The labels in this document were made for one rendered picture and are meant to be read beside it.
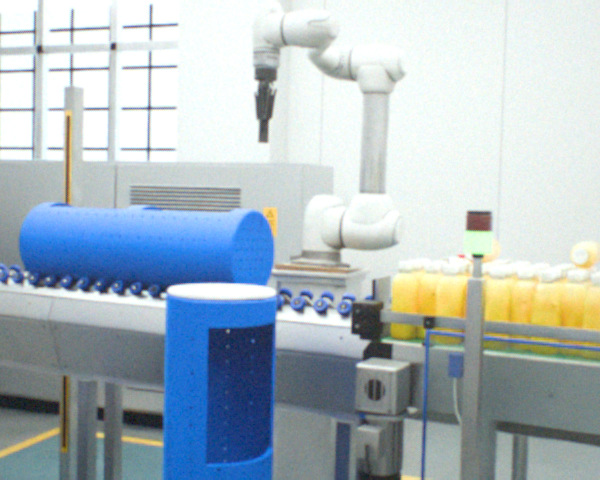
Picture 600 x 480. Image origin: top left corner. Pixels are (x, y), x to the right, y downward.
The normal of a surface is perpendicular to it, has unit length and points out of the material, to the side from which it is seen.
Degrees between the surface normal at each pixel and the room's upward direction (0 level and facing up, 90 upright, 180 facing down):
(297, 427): 90
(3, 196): 90
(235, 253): 90
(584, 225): 90
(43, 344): 109
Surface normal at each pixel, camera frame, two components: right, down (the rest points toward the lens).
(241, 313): 0.43, 0.06
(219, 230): -0.37, -0.50
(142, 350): -0.45, 0.37
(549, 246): -0.33, 0.04
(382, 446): 0.89, 0.05
